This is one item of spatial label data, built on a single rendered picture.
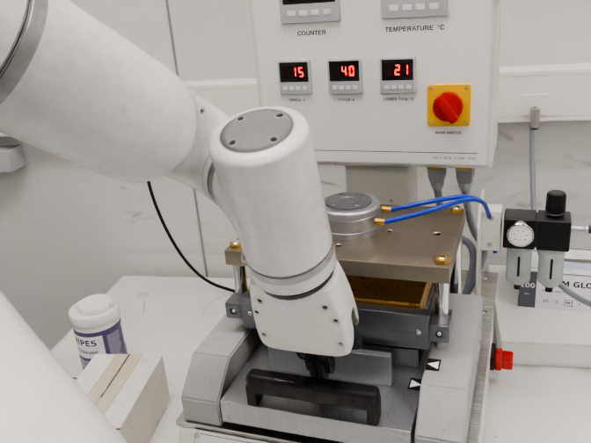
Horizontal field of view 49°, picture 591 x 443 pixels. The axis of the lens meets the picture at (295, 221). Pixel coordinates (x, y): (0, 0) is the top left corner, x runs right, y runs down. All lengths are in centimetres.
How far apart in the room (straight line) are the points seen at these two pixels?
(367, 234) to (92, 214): 96
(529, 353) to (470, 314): 36
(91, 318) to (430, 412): 66
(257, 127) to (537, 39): 88
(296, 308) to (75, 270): 115
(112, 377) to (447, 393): 57
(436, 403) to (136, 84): 46
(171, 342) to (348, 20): 73
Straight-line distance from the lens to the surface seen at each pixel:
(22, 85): 38
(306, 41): 91
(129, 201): 156
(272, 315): 65
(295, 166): 50
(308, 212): 54
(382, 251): 75
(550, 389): 116
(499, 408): 111
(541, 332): 122
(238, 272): 80
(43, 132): 41
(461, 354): 77
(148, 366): 109
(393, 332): 75
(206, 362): 80
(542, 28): 133
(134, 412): 102
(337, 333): 64
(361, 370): 77
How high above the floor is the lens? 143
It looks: 22 degrees down
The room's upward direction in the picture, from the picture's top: 5 degrees counter-clockwise
